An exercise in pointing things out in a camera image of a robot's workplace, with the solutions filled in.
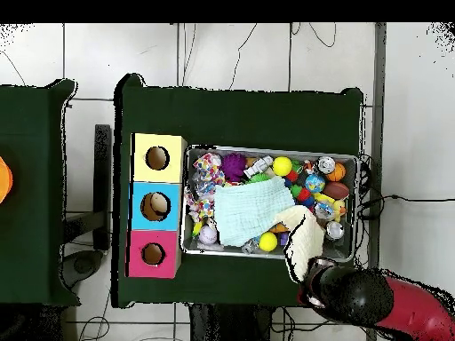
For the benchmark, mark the cream waffle cloth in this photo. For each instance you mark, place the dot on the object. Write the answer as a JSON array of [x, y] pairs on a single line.
[[307, 245]]

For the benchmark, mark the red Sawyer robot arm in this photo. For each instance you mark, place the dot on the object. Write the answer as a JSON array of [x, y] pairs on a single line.
[[355, 295]]

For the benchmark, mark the shallow clear mesh bin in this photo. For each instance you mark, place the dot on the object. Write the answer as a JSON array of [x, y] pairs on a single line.
[[337, 250]]

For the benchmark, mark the wooden box with three holes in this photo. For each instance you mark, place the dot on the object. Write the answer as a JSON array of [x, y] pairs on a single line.
[[167, 216]]

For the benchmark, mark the yellow ball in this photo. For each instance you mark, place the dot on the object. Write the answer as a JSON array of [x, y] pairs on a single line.
[[282, 166], [268, 241]]

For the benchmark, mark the mint waffle cloth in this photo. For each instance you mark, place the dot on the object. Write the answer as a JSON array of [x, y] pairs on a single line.
[[249, 209]]

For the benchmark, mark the brown toy football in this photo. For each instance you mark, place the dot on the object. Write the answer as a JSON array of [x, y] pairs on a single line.
[[336, 190]]

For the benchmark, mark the blue globe ball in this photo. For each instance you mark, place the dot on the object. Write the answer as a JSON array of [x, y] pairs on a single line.
[[315, 183]]

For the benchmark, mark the white baseball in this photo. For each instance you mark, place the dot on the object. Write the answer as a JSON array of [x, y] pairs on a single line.
[[208, 235]]

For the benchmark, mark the silver drink can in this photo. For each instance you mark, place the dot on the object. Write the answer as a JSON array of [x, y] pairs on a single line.
[[326, 165]]

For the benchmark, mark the purple spiky ball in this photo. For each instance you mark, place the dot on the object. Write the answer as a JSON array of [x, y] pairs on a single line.
[[233, 167]]

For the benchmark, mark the colourful confetti print packet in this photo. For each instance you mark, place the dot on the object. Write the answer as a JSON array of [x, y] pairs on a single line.
[[209, 168]]

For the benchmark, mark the dark green tablecloth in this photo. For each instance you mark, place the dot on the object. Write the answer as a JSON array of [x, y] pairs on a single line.
[[28, 142], [231, 117]]

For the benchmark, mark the dark grey floor base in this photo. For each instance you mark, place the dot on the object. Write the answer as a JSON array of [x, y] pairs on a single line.
[[83, 264]]

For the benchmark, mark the orange round object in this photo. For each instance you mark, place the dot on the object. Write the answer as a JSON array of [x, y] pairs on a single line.
[[4, 181]]

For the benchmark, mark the black pedestal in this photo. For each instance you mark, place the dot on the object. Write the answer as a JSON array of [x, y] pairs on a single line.
[[227, 323]]

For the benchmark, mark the silver toy camera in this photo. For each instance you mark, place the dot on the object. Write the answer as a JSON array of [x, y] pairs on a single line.
[[257, 167]]

